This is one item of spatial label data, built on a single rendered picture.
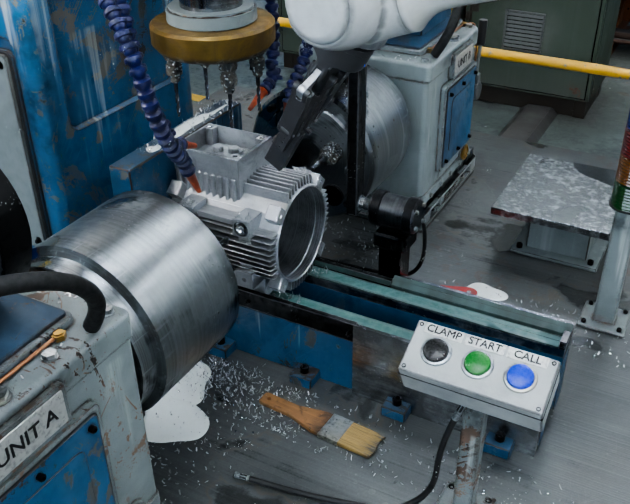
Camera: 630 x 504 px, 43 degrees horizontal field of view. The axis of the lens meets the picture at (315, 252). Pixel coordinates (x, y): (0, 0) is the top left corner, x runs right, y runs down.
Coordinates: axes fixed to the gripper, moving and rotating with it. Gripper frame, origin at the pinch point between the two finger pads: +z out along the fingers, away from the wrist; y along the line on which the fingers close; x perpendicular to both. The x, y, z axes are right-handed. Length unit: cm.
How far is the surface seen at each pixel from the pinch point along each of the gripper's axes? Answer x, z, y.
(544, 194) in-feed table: 34, 11, -56
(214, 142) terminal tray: -13.1, 15.6, -9.1
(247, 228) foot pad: 2.4, 13.4, 3.5
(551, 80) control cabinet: 15, 103, -323
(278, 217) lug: 4.8, 10.2, 0.8
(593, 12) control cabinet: 9, 64, -323
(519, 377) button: 41.4, -9.5, 17.2
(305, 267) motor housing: 11.1, 22.4, -7.9
